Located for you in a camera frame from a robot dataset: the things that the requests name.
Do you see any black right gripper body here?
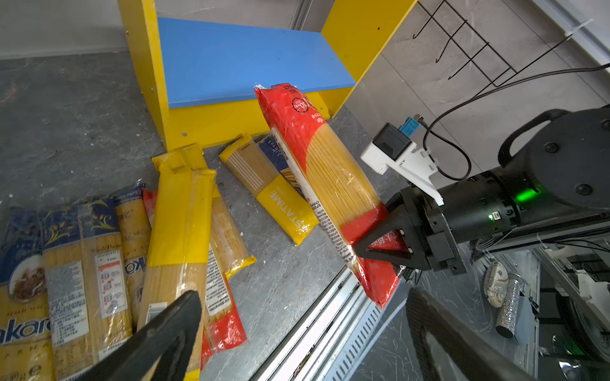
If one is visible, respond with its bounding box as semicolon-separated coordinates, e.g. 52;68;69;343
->
385;185;467;276

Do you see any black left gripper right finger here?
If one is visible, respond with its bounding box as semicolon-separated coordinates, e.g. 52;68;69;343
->
406;288;534;380

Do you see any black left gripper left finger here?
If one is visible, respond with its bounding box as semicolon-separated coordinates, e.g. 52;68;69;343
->
80;291;202;380

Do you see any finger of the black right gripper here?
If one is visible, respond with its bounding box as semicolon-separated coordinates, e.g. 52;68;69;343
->
352;195;415;267

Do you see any yellow Pastatime spaghetti bag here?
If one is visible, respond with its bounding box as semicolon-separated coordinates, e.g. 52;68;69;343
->
219;135;319;245

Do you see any blue Barilla spaghetti box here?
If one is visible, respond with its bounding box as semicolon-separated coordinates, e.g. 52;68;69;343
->
257;134;303;196

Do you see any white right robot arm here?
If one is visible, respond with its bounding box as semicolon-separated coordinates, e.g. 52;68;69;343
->
354;107;609;274

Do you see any yellow shelf with coloured boards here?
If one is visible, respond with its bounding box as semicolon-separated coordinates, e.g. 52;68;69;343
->
119;1;415;151

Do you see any red clear spaghetti bag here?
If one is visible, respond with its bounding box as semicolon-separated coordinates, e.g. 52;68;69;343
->
141;187;248;370

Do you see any long yellow spaghetti bag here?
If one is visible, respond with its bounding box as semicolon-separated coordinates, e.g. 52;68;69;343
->
135;142;218;381

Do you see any blue clear spaghetti bag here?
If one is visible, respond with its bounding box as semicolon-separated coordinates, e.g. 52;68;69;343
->
39;197;133;380

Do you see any short yellow spaghetti bag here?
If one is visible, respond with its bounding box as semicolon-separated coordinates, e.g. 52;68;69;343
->
211;187;257;279

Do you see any blue Ankara spaghetti bag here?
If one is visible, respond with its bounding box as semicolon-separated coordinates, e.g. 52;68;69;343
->
1;208;55;380

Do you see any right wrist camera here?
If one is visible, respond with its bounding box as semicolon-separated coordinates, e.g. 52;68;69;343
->
361;114;444;206

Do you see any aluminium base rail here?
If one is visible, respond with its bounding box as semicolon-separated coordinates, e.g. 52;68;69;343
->
252;268;413;380

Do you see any black wire hook rack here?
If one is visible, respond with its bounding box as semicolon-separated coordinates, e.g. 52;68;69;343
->
412;1;573;94

